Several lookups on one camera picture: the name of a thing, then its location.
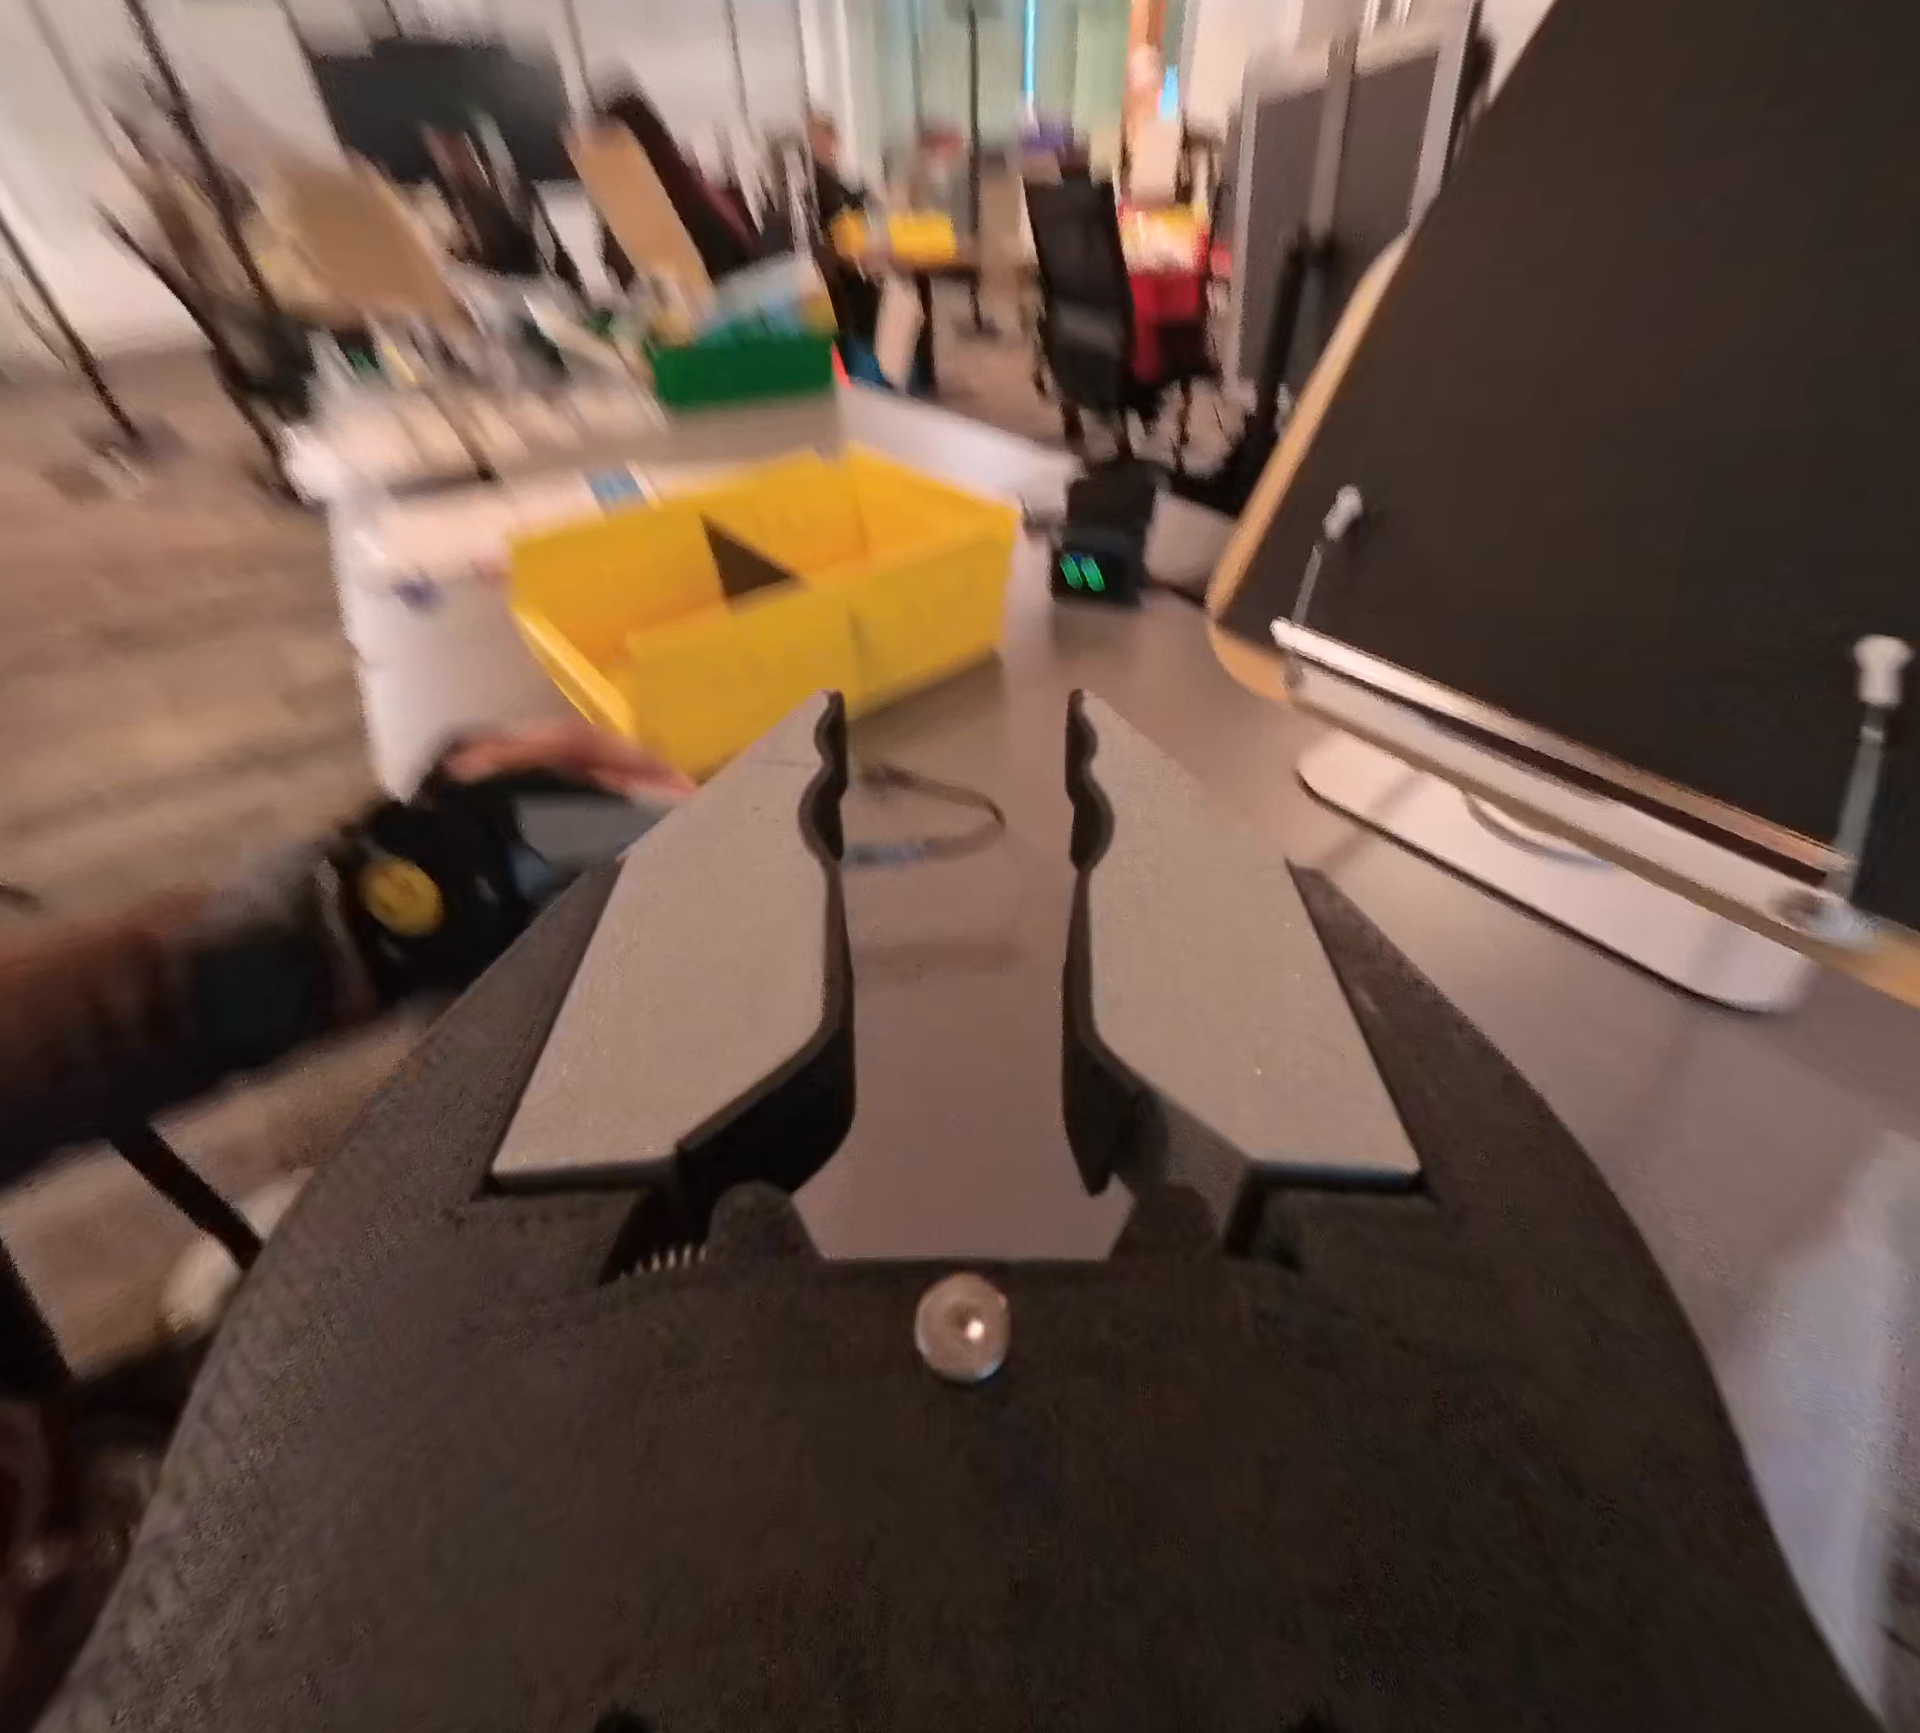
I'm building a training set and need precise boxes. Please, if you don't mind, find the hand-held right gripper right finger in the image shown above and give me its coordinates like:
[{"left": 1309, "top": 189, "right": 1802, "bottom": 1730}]
[{"left": 1060, "top": 691, "right": 1423, "bottom": 1241}]

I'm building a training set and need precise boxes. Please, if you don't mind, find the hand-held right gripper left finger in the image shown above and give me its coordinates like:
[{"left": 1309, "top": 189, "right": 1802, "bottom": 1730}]
[{"left": 490, "top": 691, "right": 857, "bottom": 1195}]

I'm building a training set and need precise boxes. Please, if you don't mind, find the short adapter cable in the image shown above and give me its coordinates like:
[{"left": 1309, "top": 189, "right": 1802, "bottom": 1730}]
[{"left": 835, "top": 764, "right": 1009, "bottom": 869}]

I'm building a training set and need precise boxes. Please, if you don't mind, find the person's left forearm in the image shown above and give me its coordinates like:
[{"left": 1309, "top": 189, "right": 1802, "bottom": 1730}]
[{"left": 0, "top": 885, "right": 354, "bottom": 1182}]

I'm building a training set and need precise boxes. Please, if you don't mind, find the person's left hand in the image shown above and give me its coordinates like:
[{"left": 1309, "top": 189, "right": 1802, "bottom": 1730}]
[{"left": 437, "top": 724, "right": 701, "bottom": 809}]

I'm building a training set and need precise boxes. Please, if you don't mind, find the yellow plastic bin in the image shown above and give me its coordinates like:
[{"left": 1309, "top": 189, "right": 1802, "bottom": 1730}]
[{"left": 505, "top": 442, "right": 1025, "bottom": 784}]

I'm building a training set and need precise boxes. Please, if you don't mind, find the black charger with green lights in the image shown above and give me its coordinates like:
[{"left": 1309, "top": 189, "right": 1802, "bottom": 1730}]
[{"left": 1046, "top": 464, "right": 1159, "bottom": 612}]

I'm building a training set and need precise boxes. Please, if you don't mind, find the green plastic bin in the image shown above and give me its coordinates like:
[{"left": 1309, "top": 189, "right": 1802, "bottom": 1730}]
[{"left": 643, "top": 320, "right": 840, "bottom": 408}]

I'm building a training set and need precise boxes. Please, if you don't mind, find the black office chair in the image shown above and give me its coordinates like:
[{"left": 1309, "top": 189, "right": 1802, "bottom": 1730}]
[{"left": 1023, "top": 170, "right": 1226, "bottom": 449}]

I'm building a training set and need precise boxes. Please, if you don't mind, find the white plastic bin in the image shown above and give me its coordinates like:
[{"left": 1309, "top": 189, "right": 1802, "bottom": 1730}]
[{"left": 1716, "top": 1125, "right": 1920, "bottom": 1733}]

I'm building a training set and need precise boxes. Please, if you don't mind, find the black monitor silver stand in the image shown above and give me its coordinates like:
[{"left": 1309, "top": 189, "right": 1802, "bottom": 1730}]
[{"left": 1206, "top": 0, "right": 1920, "bottom": 1002}]

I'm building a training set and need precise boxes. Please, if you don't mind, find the grey partition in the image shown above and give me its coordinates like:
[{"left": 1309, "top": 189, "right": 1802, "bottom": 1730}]
[{"left": 1226, "top": 34, "right": 1490, "bottom": 418}]

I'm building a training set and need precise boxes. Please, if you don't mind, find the black wall screen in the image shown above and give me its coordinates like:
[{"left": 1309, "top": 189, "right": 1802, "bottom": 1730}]
[{"left": 305, "top": 34, "right": 581, "bottom": 192}]

